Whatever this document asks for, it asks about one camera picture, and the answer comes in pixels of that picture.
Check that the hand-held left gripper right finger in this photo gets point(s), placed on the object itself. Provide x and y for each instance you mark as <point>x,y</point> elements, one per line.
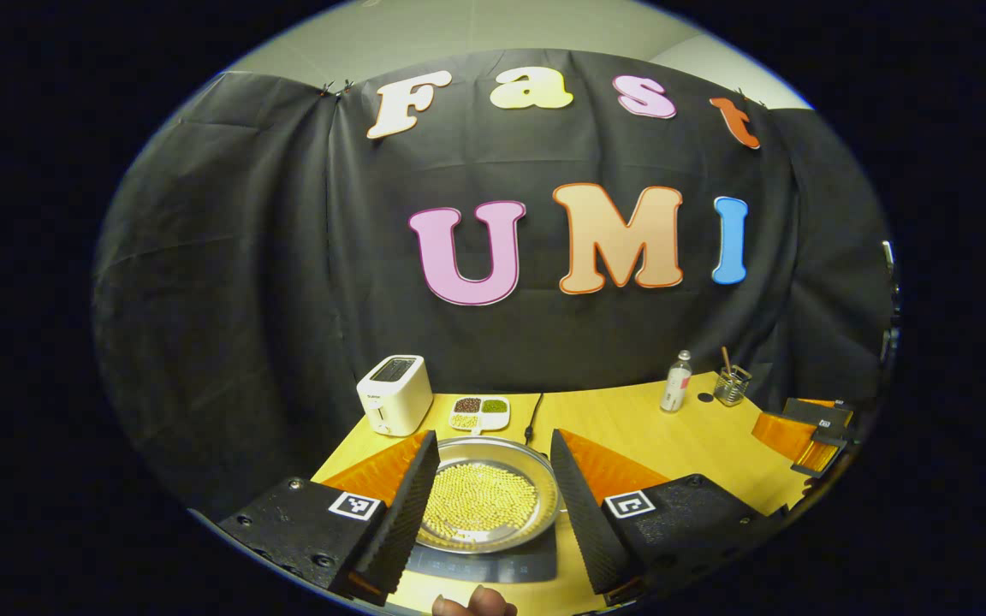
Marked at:
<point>583,522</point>

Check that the black induction cooktop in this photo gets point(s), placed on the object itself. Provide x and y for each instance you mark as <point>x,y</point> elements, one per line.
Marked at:
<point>493,566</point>

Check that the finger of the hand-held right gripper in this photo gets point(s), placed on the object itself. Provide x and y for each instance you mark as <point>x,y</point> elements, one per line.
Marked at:
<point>780,432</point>
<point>818,455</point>

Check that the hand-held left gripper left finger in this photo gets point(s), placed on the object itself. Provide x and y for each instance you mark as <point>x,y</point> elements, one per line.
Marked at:
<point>407,522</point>

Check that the pile of soybeans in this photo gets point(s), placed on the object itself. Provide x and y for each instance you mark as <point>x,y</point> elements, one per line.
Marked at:
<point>480,500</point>

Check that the white toaster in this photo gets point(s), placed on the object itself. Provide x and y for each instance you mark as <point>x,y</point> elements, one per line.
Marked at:
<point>394,398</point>

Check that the wooden stick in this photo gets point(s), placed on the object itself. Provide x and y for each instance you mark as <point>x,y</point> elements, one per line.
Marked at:
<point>726,359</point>

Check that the clear glass cup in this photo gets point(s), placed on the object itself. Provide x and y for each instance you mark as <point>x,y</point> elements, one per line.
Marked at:
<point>732,389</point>

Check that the clear bottle with pink label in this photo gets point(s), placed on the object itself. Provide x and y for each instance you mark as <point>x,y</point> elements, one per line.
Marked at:
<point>675,389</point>

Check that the white divided dish of beans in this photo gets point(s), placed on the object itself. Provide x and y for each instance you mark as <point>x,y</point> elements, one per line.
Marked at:
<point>479,413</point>

